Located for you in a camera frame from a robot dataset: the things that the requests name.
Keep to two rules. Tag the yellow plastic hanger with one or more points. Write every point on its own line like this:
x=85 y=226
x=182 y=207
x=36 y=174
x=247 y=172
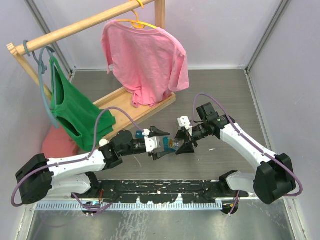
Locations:
x=136 y=23

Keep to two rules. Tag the red folded cloth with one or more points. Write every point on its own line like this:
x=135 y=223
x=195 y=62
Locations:
x=58 y=144

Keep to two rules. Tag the white slotted cable duct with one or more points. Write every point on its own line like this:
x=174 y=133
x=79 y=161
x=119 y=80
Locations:
x=73 y=205

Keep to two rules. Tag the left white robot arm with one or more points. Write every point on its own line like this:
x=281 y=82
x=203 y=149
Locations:
x=42 y=176

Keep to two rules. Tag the wooden clothes rack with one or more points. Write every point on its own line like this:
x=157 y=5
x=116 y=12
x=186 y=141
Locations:
x=118 y=98

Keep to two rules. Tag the green tank top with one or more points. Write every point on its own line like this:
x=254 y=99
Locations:
x=73 y=110

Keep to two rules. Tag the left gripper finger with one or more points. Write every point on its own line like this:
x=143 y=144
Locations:
x=158 y=153
x=155 y=132

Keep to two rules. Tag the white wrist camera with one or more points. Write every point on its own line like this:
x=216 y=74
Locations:
x=151 y=143
x=184 y=122

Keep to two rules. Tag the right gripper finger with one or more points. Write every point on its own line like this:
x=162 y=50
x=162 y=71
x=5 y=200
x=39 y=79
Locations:
x=184 y=147
x=182 y=134

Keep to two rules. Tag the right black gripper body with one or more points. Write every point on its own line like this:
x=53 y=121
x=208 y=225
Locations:
x=197 y=132

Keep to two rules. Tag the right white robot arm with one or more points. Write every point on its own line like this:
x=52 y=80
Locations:
x=273 y=175

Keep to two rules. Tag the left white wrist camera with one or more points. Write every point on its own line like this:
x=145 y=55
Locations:
x=151 y=143

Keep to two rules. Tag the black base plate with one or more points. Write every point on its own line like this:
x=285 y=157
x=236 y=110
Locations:
x=158 y=191

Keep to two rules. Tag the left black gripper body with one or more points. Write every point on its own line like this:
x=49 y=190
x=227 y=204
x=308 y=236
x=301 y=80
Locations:
x=137 y=146

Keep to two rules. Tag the pink t-shirt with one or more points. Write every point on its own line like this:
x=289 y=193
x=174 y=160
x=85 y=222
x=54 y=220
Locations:
x=151 y=64

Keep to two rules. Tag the teal pill box pair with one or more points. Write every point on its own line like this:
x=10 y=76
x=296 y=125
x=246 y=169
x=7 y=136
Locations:
x=139 y=134

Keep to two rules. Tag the grey-blue plastic hanger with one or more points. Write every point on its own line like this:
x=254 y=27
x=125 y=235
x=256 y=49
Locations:
x=42 y=68

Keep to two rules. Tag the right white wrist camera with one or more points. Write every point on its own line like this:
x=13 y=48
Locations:
x=184 y=122

